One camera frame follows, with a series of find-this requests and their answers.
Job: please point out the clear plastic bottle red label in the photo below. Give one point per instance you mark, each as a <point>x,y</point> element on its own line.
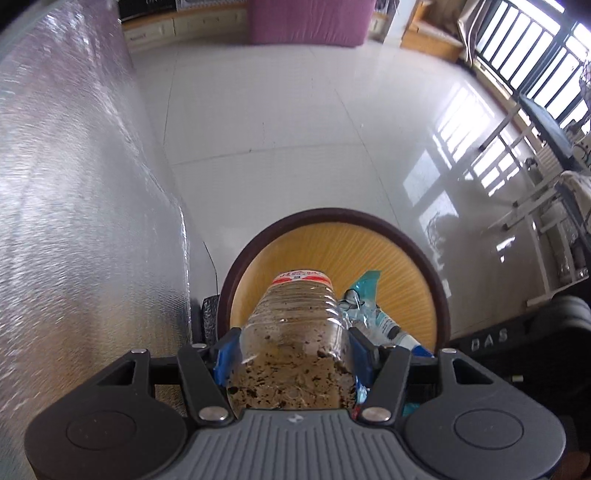
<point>291,341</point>

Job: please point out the teal printed plastic wrapper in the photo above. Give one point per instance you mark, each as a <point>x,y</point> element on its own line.
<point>369,314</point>

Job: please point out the round bin dark brown rim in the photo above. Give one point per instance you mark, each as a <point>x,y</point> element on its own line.
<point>323,240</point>

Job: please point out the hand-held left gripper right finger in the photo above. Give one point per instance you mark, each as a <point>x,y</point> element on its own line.
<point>364,364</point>

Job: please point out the cream cabinet with wood top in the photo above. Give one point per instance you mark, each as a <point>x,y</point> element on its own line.
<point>184,25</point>

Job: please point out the purple cloth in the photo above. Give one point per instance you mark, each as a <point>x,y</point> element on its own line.
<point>309,21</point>

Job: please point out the white metal rack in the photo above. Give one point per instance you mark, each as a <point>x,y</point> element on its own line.
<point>531,198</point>

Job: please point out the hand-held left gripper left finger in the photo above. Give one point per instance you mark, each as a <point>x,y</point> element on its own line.
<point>225,361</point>

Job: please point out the silver foil mat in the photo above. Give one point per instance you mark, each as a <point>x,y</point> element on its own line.
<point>83,207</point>

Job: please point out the black textured object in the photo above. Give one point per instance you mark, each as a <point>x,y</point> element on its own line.
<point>210,318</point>

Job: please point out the black window railing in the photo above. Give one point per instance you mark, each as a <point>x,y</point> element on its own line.
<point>531,46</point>

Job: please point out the wooden platform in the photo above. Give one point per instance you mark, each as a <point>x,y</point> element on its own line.
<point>429,37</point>

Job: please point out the dark board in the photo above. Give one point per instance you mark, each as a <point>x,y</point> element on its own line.
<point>547,127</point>

